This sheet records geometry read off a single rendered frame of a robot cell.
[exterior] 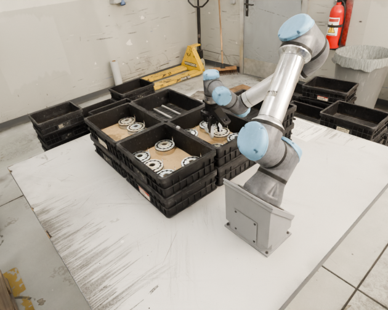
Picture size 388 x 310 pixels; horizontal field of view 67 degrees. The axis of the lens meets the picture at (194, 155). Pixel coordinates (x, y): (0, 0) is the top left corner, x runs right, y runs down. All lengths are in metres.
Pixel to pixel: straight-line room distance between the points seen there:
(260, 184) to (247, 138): 0.18
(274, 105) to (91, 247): 0.89
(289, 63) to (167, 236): 0.80
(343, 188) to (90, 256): 1.14
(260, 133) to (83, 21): 3.88
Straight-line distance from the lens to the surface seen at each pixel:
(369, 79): 3.51
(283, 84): 1.05
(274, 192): 1.07
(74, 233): 1.39
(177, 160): 1.41
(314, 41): 1.15
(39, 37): 4.41
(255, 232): 1.12
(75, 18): 4.55
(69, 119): 2.84
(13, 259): 2.50
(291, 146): 1.07
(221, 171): 1.36
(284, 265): 1.15
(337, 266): 2.10
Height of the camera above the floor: 1.63
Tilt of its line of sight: 34 degrees down
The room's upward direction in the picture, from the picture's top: 6 degrees counter-clockwise
